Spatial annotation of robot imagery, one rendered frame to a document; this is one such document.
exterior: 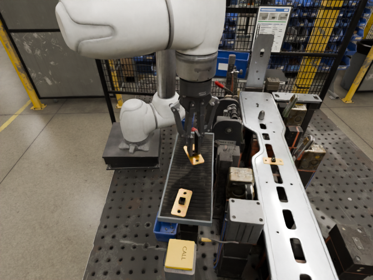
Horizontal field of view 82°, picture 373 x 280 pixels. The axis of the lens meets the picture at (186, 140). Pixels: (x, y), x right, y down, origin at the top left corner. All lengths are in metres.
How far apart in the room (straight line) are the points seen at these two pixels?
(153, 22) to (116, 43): 0.07
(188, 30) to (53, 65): 3.11
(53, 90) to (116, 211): 2.72
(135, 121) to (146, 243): 0.60
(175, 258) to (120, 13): 0.48
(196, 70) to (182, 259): 0.41
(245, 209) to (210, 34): 0.47
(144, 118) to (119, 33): 0.85
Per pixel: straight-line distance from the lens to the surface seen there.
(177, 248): 0.55
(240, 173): 0.81
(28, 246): 2.19
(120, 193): 1.26
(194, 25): 0.42
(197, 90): 0.49
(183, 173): 0.67
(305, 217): 0.87
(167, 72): 1.12
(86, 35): 0.38
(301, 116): 1.38
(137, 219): 1.14
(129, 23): 0.38
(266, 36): 1.51
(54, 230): 2.16
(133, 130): 1.22
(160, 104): 1.20
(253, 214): 0.68
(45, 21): 3.30
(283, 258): 0.77
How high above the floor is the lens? 1.66
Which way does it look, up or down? 39 degrees down
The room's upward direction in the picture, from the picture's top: straight up
